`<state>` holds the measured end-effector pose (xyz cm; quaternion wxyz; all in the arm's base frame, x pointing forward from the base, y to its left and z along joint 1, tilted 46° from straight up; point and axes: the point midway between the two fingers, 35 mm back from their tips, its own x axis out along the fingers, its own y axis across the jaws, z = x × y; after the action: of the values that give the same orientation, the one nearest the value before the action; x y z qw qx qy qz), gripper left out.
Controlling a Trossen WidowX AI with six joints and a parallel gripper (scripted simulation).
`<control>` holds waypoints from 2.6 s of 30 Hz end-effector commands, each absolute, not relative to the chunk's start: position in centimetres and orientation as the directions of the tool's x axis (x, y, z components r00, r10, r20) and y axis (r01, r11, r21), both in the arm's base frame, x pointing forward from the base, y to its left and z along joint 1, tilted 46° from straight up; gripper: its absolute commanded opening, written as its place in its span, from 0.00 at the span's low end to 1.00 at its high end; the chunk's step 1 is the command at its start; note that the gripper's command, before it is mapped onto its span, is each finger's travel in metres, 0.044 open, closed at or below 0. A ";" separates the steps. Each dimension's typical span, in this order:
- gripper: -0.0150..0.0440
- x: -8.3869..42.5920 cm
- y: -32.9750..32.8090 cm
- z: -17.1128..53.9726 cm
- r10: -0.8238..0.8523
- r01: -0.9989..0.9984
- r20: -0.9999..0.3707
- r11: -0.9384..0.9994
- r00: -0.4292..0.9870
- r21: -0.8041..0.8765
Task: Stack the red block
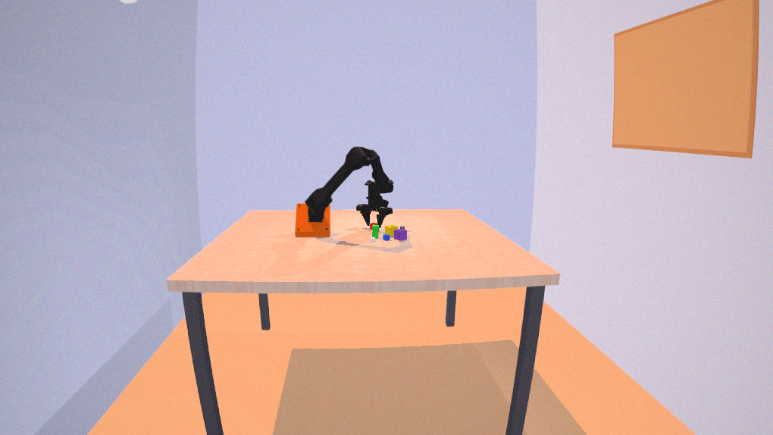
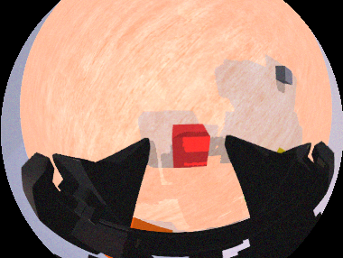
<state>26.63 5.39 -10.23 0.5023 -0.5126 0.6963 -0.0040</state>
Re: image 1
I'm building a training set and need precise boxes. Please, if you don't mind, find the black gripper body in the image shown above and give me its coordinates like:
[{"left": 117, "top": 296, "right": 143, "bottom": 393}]
[{"left": 356, "top": 195, "right": 393, "bottom": 215}]

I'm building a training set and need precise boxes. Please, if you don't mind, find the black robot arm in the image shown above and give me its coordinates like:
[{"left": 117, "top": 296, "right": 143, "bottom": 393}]
[{"left": 305, "top": 146, "right": 393, "bottom": 222}]

